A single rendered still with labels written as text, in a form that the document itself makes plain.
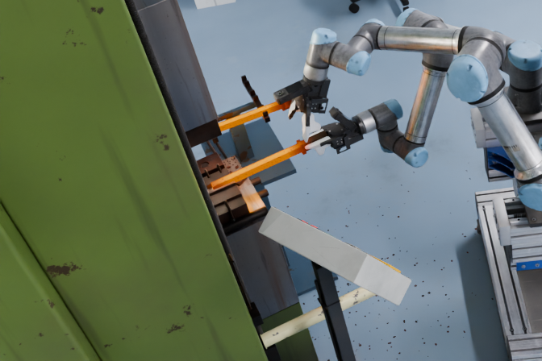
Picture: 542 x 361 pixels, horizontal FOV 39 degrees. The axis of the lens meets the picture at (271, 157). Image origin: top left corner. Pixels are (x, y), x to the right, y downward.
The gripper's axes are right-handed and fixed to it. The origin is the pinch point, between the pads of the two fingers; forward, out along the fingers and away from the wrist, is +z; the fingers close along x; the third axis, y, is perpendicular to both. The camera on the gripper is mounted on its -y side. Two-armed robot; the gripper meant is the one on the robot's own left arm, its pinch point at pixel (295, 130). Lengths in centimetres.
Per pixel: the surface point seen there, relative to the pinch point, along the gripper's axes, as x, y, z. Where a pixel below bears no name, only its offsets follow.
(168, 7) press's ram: -15, -52, -46
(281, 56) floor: 223, 94, 76
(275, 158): 2.1, -4.0, 11.8
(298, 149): 2.0, 3.9, 8.4
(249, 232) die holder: -13.1, -14.8, 30.5
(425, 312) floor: -5, 76, 86
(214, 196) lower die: -1.3, -24.3, 23.9
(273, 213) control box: -42.4, -22.8, 0.9
